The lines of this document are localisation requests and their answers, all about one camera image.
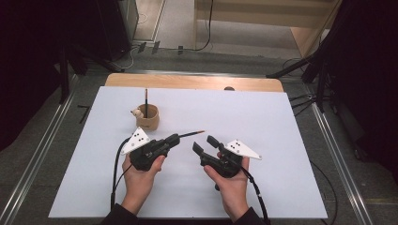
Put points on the metal floor rail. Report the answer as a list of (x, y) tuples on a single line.
[(342, 162), (34, 162)]

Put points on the person's right hand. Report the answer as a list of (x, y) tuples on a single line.
[(234, 190)]

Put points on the dark cabinet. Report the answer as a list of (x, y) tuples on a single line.
[(125, 22)]

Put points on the white table sheet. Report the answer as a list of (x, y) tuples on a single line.
[(250, 118)]

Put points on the wooden table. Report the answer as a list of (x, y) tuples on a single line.
[(175, 81)]

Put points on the person's left hand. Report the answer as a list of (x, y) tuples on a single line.
[(140, 184)]

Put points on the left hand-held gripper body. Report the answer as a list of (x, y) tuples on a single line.
[(144, 156)]

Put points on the wooden pen holder with bear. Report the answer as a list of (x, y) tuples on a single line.
[(153, 120)]

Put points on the leaning wooden board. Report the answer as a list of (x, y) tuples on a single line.
[(305, 39)]

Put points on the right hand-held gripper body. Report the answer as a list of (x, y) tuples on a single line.
[(242, 150)]

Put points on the wooden platform step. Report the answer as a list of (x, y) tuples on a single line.
[(266, 14)]

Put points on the black metal stand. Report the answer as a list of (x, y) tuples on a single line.
[(320, 87), (64, 81)]

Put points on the dark pencil with orange end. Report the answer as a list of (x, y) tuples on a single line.
[(146, 100), (192, 133)]

